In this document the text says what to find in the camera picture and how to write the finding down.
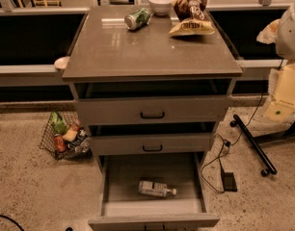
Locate green soda can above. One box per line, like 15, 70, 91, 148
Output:
124, 8, 151, 31

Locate top grey drawer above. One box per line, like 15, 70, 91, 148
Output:
73, 82, 232, 126

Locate green chip bag in basket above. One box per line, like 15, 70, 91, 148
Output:
49, 112, 67, 135

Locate black floor cable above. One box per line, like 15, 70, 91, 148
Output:
200, 93, 266, 194

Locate brown chip bag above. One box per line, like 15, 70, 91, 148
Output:
169, 0, 215, 37

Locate black wire basket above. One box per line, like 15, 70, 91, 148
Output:
40, 112, 92, 160

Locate black wheeled stand base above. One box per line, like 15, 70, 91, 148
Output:
230, 115, 295, 177

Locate grey drawer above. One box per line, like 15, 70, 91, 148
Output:
89, 152, 220, 231
89, 121, 215, 155
73, 82, 232, 126

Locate bottom grey drawer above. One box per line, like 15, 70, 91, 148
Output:
89, 152, 220, 231

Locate black floor pedal box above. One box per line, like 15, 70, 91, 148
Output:
222, 172, 237, 192

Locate middle grey drawer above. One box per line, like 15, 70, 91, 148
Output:
89, 121, 215, 155

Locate grey drawer cabinet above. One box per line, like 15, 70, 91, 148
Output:
62, 4, 244, 231

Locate white bowl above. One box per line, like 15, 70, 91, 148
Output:
148, 0, 173, 15

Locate small round white disc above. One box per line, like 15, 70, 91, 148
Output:
54, 56, 69, 69

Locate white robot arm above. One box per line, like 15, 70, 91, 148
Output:
256, 2, 295, 61

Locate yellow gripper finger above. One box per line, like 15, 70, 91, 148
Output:
256, 19, 280, 44

